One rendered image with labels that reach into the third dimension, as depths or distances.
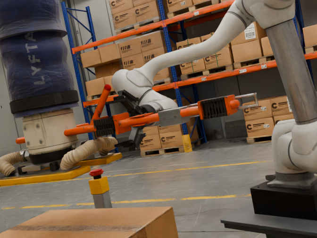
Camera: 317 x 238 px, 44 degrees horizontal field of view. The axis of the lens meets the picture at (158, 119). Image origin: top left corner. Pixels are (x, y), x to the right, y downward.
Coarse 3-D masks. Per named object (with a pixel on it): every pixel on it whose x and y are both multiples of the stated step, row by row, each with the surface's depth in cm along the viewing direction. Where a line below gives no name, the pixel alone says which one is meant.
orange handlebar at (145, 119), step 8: (232, 104) 103; (152, 112) 119; (184, 112) 109; (192, 112) 108; (120, 120) 119; (128, 120) 117; (136, 120) 116; (144, 120) 115; (152, 120) 114; (72, 128) 128; (80, 128) 126; (88, 128) 124; (24, 136) 142
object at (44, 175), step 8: (56, 168) 123; (72, 168) 120; (80, 168) 120; (88, 168) 122; (8, 176) 131; (16, 176) 127; (24, 176) 125; (32, 176) 123; (40, 176) 120; (48, 176) 119; (56, 176) 117; (64, 176) 116; (72, 176) 115; (0, 184) 128; (8, 184) 127; (16, 184) 125
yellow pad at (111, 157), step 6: (102, 156) 135; (108, 156) 136; (114, 156) 136; (120, 156) 139; (78, 162) 137; (84, 162) 136; (90, 162) 135; (96, 162) 134; (102, 162) 132; (108, 162) 132; (48, 168) 144
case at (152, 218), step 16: (112, 208) 148; (128, 208) 144; (144, 208) 139; (160, 208) 135; (32, 224) 148; (48, 224) 144; (64, 224) 139; (80, 224) 135; (96, 224) 131; (112, 224) 128; (128, 224) 124; (144, 224) 121; (160, 224) 127
